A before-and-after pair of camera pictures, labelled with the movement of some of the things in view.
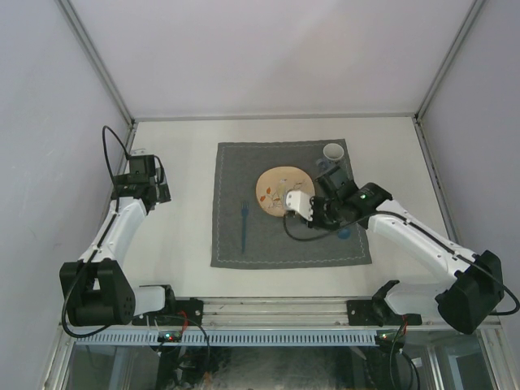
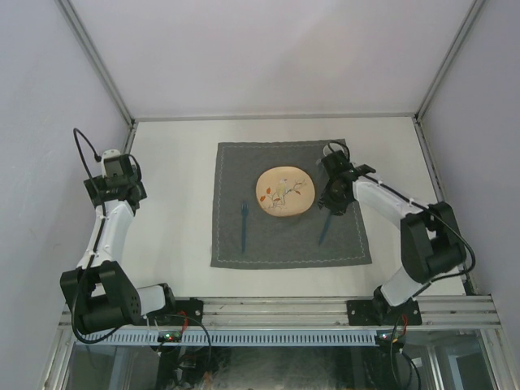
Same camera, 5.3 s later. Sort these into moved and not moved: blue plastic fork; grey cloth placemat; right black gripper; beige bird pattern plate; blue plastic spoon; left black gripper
Moved: right black gripper; blue plastic spoon; left black gripper
Not moved: grey cloth placemat; blue plastic fork; beige bird pattern plate
